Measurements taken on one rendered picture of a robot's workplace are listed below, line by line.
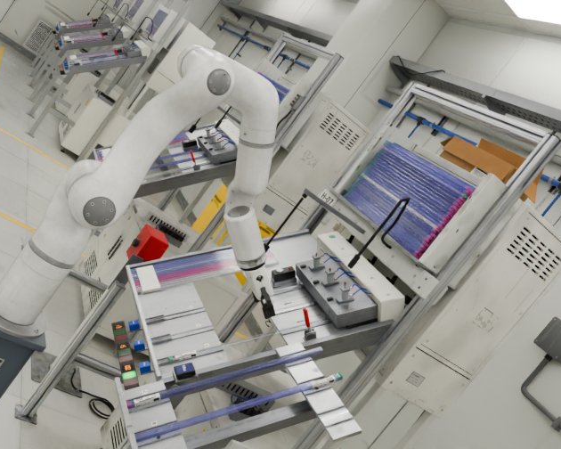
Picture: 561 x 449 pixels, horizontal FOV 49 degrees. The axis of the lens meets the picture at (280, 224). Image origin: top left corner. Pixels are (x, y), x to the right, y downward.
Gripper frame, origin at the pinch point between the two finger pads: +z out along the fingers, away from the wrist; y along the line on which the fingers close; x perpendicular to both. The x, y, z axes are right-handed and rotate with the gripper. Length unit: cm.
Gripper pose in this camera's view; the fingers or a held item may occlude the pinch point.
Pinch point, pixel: (264, 306)
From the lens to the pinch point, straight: 180.5
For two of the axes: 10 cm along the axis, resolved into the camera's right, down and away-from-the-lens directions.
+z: 2.1, 8.5, 4.8
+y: -3.4, -4.0, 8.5
